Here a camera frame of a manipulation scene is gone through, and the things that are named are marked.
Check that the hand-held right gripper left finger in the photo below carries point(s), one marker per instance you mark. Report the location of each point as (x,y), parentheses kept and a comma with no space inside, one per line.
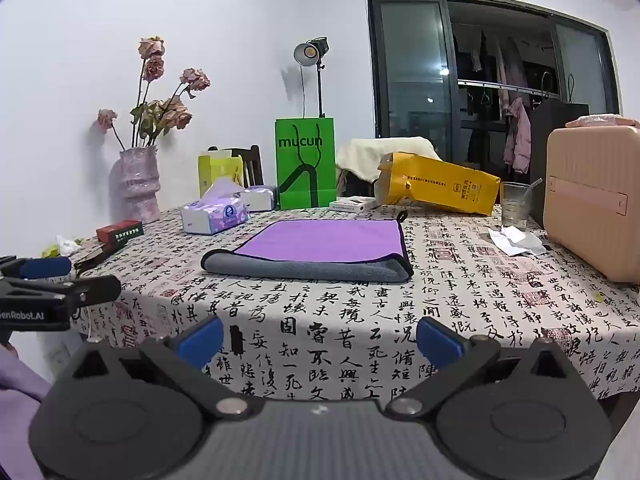
(200,342)

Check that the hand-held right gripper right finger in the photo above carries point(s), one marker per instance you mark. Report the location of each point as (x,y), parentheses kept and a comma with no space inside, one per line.
(439,342)

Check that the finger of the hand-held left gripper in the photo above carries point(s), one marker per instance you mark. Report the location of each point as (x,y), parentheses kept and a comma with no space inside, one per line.
(45,267)
(75,291)

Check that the purple and grey towel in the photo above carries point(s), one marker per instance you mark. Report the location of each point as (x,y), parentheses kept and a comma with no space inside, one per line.
(320,241)

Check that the person's left forearm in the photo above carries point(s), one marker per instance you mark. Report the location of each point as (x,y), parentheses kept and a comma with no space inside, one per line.
(17,410)

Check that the crumpled white tissue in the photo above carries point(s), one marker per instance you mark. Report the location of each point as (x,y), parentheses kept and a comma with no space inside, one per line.
(67,245)

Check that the dark flat box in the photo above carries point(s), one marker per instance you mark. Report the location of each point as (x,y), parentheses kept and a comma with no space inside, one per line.
(97,256)

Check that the small red box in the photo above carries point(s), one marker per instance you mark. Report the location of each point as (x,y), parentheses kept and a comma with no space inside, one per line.
(120,231)

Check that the calligraphy print tablecloth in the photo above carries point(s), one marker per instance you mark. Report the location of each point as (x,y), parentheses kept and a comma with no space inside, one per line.
(350,320)

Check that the pink speckled ceramic vase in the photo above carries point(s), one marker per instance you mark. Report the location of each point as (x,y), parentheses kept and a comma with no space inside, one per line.
(137,185)

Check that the crumpled white paper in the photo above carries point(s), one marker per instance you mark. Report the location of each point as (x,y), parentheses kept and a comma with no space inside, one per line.
(515,241)

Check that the purple white tissue pack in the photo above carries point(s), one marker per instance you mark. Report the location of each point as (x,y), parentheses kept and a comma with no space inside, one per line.
(212,215)

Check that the clear plastic cup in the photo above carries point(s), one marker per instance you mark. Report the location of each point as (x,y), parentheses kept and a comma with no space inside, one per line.
(515,210)

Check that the small white tissue pack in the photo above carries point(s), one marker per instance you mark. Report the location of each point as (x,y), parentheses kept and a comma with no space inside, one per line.
(260,199)

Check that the yellow paper bag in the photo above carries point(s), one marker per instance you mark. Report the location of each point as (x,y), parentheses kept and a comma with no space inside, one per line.
(440,185)

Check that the flat white box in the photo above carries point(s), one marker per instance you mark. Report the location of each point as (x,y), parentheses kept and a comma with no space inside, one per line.
(352,204)

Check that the yellow-green carton box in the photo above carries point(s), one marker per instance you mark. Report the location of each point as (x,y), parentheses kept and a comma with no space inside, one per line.
(217,170)

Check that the clear drinking straw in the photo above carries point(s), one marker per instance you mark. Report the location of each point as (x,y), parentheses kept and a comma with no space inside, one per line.
(532,187)

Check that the dark wooden chair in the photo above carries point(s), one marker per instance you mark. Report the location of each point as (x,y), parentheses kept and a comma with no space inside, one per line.
(252,165)

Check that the dried pink roses bunch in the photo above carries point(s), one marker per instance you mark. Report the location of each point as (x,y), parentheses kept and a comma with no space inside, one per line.
(160,110)

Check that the cream fleece blanket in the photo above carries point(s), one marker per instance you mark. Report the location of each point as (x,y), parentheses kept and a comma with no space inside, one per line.
(380,152)

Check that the green paper bag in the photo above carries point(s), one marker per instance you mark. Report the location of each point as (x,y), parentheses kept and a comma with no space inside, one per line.
(305,160)

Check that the pink hard-shell suitcase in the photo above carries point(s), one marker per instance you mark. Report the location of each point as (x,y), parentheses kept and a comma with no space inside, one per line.
(595,200)

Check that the pink hanging jacket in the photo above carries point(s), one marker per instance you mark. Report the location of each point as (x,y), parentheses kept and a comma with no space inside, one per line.
(517,135)

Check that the black framed sliding window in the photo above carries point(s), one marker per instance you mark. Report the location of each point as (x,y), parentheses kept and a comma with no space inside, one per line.
(415,75)

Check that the pink cloth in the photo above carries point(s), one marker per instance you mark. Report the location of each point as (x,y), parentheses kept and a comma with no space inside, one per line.
(602,121)

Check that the hanging clothes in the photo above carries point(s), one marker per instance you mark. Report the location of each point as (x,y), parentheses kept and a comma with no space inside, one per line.
(510,65)

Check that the black studio lamp on stand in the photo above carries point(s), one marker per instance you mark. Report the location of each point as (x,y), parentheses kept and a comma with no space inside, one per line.
(309,52)

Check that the metal clothes rail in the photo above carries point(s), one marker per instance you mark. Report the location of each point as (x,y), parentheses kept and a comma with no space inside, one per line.
(490,85)

